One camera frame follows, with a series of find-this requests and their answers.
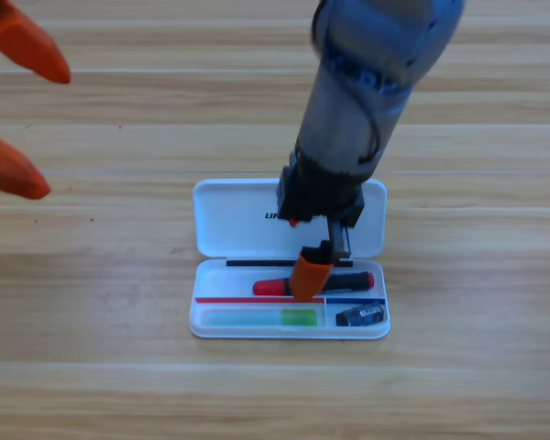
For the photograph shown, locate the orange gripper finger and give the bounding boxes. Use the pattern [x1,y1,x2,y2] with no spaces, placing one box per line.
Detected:
[0,131,52,201]

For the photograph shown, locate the red and black marker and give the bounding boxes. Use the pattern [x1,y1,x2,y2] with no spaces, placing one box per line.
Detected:
[252,270,376,297]

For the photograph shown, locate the white Unitree pencil case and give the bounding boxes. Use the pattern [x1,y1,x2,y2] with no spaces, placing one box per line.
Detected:
[188,177,391,341]

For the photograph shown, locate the green highlighter pen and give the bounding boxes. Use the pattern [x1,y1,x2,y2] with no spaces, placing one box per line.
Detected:
[203,309,318,327]

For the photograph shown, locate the black eraser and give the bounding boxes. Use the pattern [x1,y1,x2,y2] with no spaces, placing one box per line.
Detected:
[335,305,389,328]

